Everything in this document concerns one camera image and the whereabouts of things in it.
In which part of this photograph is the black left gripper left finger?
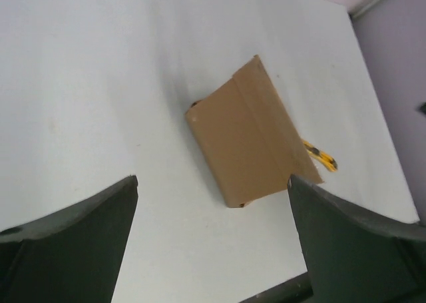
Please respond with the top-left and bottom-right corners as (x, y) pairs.
(1, 175), (138, 302)

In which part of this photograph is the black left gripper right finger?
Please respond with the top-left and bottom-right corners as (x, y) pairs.
(288, 175), (425, 302)

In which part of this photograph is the yellow utility knife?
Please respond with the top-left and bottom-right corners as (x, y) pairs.
(302, 140), (338, 172)

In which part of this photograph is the brown cardboard express box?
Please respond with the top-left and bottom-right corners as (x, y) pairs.
(185, 55), (323, 208)

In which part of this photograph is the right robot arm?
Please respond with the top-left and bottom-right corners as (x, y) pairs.
(418, 103), (426, 115)

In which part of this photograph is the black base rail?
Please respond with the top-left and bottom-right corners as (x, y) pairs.
(241, 272), (314, 303)

